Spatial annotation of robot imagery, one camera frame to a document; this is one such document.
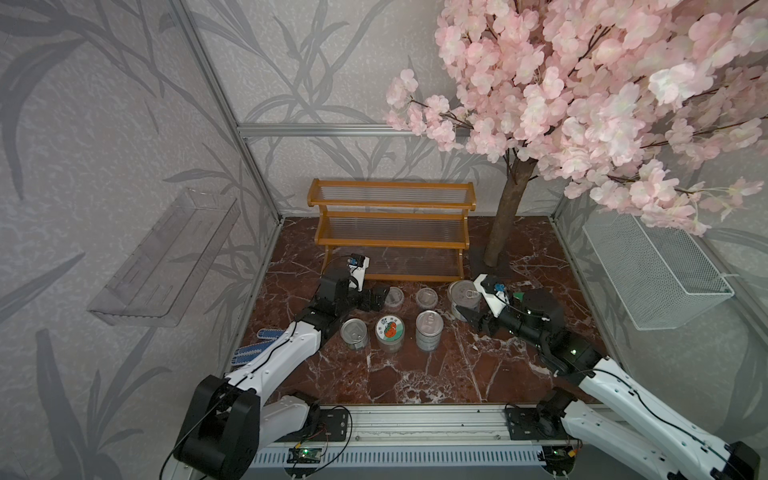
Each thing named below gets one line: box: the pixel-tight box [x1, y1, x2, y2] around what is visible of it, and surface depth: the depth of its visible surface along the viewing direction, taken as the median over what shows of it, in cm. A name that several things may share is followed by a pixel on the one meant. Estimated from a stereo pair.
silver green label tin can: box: [340, 318, 368, 351], surface depth 86 cm
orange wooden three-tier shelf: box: [307, 179, 477, 281], surface depth 112 cm
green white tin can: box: [415, 309, 444, 352], surface depth 81 cm
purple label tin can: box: [448, 280, 482, 322], surface depth 72 cm
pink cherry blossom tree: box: [385, 1, 768, 268], surface depth 49 cm
